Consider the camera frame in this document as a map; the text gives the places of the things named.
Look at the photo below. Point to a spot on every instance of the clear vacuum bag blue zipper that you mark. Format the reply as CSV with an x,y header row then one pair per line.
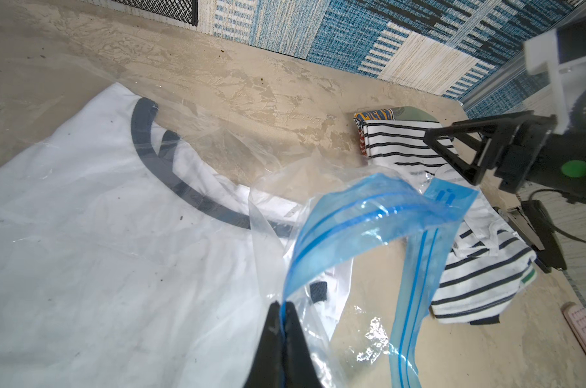
x,y
311,219

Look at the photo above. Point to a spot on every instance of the white tank top navy trim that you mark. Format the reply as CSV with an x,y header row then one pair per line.
x,y
125,260

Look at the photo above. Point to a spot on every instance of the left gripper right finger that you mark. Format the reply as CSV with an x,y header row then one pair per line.
x,y
299,369

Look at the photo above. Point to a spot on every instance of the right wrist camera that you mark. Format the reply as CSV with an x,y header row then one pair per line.
x,y
561,54

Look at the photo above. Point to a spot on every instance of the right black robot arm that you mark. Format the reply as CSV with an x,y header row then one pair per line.
x,y
560,165

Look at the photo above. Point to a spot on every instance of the black white striped garment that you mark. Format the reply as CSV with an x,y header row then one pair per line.
x,y
489,264

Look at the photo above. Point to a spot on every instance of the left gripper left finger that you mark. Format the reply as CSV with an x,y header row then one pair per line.
x,y
267,370

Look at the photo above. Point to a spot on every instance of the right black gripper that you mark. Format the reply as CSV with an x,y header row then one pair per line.
x,y
506,144

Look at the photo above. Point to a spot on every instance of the black wire mesh shelf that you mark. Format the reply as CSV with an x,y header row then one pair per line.
x,y
185,11

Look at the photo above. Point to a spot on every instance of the black stapler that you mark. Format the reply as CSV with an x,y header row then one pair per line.
x,y
532,223

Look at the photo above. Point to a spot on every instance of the green garment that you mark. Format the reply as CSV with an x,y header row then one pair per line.
x,y
394,114

